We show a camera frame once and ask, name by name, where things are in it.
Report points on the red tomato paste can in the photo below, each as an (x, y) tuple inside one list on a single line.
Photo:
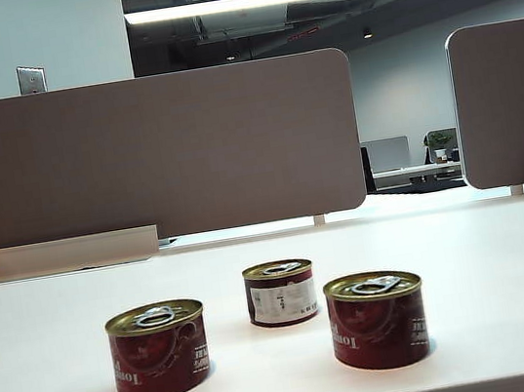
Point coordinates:
[(159, 364), (381, 331)]

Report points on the dark can with white label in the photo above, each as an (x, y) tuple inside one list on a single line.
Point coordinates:
[(282, 296)]

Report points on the white background desk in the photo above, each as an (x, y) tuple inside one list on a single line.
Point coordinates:
[(411, 172)]

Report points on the green potted plant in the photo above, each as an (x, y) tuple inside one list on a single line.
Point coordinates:
[(440, 142)]

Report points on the small ceiling spot lamp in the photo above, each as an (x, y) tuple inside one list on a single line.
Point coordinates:
[(367, 33)]

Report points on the narrow brown desk divider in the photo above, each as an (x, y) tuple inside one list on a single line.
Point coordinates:
[(508, 95)]

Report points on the metal wall plate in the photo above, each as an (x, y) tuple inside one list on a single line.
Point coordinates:
[(31, 79)]

